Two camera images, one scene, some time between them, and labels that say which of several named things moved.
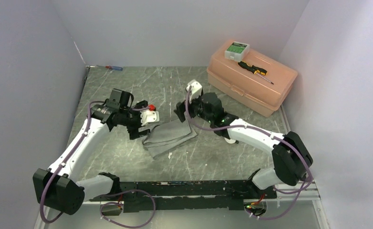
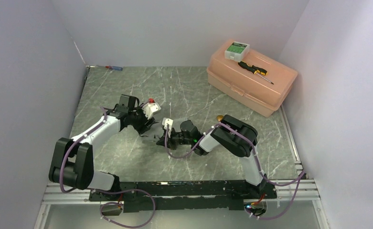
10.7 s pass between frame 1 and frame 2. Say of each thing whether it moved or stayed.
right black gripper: moved
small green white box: stayed
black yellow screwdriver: stayed
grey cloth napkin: moved
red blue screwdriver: stayed
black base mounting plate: stayed
